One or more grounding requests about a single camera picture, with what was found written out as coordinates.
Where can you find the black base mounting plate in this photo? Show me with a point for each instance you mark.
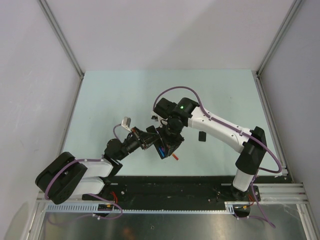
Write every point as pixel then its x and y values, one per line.
pixel 172 179

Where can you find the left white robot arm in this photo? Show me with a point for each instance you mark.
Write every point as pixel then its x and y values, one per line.
pixel 68 176

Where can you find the right aluminium frame post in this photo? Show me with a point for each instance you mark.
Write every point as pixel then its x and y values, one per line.
pixel 280 34

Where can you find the black remote control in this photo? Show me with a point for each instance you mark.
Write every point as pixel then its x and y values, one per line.
pixel 159 143

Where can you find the white slotted cable duct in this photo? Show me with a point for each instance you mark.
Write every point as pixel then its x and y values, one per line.
pixel 104 208

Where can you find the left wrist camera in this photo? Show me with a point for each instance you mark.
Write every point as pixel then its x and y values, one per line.
pixel 126 122

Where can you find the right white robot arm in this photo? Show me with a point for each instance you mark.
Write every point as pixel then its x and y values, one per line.
pixel 250 144

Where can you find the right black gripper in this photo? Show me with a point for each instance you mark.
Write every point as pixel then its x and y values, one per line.
pixel 173 143

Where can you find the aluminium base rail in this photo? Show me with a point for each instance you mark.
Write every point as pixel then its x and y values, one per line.
pixel 281 192

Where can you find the black battery compartment cover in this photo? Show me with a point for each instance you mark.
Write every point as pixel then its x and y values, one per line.
pixel 202 136

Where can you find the left aluminium frame post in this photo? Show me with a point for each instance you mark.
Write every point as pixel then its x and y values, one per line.
pixel 56 28

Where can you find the aluminium frame post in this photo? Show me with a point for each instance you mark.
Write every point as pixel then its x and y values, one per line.
pixel 280 34
pixel 56 28

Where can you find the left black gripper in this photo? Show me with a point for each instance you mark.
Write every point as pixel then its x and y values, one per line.
pixel 146 139

